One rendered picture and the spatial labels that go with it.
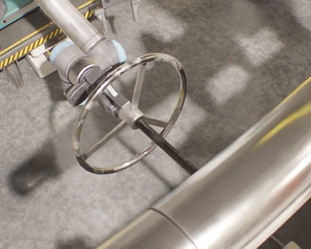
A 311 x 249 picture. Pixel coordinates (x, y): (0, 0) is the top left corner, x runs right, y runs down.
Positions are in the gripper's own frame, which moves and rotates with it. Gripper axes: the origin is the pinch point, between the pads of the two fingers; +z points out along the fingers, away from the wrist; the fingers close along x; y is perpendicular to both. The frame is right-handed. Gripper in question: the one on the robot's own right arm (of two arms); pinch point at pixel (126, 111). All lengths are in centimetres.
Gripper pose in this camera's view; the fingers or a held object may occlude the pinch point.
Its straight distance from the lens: 164.1
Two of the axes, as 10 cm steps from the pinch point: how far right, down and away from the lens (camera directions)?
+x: 2.2, 5.4, 8.1
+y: 7.4, -6.3, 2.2
